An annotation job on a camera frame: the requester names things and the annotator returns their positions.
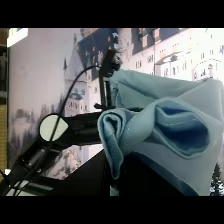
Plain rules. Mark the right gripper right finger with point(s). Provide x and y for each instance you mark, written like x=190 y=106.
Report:
x=143 y=178

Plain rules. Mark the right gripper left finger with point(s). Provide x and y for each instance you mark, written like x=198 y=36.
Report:
x=90 y=178

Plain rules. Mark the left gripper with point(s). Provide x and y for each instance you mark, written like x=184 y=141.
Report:
x=85 y=128

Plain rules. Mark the light blue garment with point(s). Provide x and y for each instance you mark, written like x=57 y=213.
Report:
x=186 y=110

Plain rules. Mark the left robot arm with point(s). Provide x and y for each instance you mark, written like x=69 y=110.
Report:
x=52 y=127

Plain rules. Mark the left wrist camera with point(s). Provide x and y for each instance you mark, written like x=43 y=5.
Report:
x=107 y=68

